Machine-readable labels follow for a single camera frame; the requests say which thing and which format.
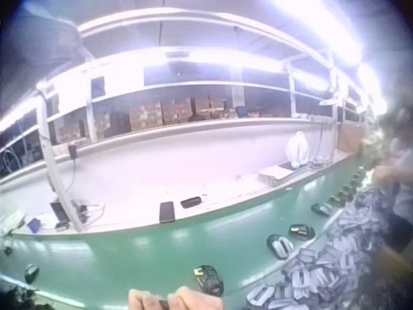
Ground shelf with cardboard cartons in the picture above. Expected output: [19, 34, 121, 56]
[48, 92, 312, 146]

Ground person's right hand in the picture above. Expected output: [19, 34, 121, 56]
[166, 286, 224, 310]

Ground white frame post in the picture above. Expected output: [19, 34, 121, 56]
[35, 83, 84, 233]

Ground person's left hand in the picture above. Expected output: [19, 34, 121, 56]
[128, 288, 163, 310]

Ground black mouse with grey cover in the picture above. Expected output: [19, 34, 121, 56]
[266, 234, 295, 260]

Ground green conveyor belt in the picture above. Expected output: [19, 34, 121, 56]
[0, 154, 372, 310]

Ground black mouse base with board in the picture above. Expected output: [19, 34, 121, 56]
[192, 264, 225, 296]

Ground power strip with cables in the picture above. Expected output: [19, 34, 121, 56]
[74, 202, 106, 224]

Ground brown cardboard box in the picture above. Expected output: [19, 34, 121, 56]
[337, 125, 365, 153]

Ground row of mouse shells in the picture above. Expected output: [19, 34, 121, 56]
[310, 164, 367, 218]

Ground black box device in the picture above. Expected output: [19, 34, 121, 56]
[49, 201, 70, 232]

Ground heap of grey mouse covers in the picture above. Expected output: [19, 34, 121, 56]
[246, 185, 399, 310]

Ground black oval case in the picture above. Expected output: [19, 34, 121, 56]
[179, 196, 204, 209]

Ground black mouse base yellow part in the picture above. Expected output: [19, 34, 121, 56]
[288, 223, 316, 242]

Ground black mouse base shell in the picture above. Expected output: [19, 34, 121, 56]
[24, 263, 40, 285]

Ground grey flat tray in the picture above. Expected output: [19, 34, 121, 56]
[257, 167, 294, 187]

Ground black phone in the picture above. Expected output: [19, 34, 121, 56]
[159, 201, 176, 224]

